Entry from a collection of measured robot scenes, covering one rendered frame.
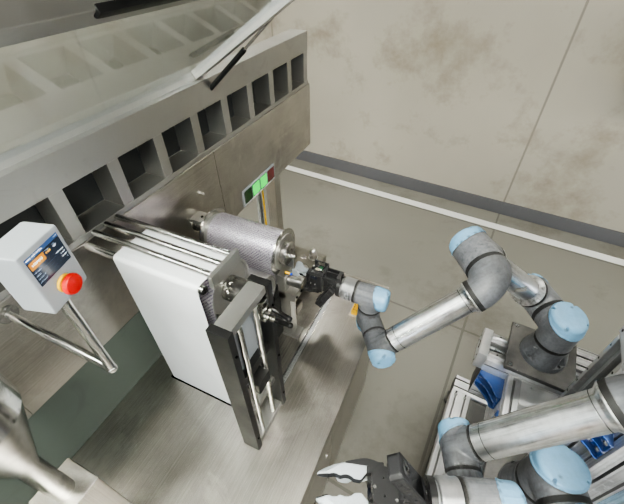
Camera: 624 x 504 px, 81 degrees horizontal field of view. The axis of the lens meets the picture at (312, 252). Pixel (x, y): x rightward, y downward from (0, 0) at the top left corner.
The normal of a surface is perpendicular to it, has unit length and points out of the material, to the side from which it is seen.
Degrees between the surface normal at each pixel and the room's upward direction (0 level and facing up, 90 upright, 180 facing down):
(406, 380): 0
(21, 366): 90
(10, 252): 0
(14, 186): 90
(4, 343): 90
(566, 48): 90
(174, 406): 0
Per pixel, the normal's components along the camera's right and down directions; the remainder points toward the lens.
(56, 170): 0.91, 0.28
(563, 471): 0.00, -0.82
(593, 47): -0.49, 0.59
